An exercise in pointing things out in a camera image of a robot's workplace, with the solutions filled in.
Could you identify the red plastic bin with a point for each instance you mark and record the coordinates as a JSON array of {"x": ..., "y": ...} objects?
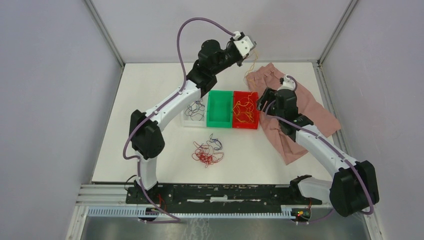
[{"x": 244, "y": 111}]

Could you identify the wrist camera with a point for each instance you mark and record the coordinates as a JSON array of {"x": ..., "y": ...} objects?
[
  {"x": 288, "y": 82},
  {"x": 240, "y": 37}
]

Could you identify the pink cloth shorts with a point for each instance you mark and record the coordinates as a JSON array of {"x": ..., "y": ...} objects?
[{"x": 269, "y": 76}]

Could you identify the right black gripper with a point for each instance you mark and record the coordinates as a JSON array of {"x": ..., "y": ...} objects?
[{"x": 267, "y": 96}]

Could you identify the clear plastic bin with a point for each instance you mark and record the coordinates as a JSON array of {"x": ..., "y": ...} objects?
[{"x": 194, "y": 114}]

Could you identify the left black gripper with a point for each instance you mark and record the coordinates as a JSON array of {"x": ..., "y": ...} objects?
[{"x": 240, "y": 62}]

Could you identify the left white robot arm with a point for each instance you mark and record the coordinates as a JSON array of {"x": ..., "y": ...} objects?
[{"x": 145, "y": 131}]

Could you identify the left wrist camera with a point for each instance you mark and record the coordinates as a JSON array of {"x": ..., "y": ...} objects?
[{"x": 240, "y": 37}]

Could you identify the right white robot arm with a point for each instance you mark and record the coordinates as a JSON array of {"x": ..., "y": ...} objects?
[{"x": 353, "y": 187}]

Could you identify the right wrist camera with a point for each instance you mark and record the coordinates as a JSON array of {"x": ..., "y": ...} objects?
[{"x": 288, "y": 82}]

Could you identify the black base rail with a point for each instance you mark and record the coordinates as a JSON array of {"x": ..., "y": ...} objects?
[{"x": 177, "y": 198}]

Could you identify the green plastic bin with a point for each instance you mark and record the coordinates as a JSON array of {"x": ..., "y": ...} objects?
[{"x": 219, "y": 113}]

